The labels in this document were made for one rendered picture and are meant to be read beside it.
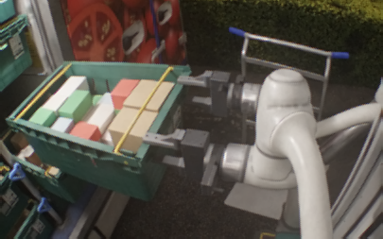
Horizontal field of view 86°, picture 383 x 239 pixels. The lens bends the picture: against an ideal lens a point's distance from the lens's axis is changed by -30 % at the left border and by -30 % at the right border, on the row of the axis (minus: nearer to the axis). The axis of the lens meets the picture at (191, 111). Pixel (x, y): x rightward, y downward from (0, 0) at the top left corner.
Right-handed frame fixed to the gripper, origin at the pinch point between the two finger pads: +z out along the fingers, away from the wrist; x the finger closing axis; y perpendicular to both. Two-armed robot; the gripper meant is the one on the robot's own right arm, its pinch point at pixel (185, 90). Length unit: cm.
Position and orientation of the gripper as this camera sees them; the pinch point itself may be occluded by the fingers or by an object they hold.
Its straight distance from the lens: 87.2
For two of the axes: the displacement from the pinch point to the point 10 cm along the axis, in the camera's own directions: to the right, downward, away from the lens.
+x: 0.7, 7.7, 6.3
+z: -9.5, -1.3, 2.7
